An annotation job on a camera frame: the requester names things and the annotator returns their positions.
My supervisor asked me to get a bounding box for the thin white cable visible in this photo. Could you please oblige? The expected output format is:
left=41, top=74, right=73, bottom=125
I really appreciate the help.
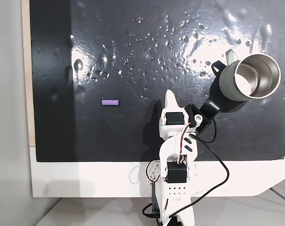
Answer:
left=128, top=165, right=141, bottom=185

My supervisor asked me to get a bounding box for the light wooden strip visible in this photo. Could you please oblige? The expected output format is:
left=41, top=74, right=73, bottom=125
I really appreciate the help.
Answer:
left=21, top=0, right=36, bottom=148

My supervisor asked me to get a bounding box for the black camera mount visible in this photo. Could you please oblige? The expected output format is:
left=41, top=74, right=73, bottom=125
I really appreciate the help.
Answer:
left=184, top=60, right=228, bottom=134

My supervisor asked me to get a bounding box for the black glossy mat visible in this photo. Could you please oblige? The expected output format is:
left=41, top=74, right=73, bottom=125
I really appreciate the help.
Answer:
left=29, top=0, right=285, bottom=163

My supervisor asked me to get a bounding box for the green steel mug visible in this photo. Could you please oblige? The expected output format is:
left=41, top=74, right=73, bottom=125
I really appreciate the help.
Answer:
left=218, top=46, right=282, bottom=113

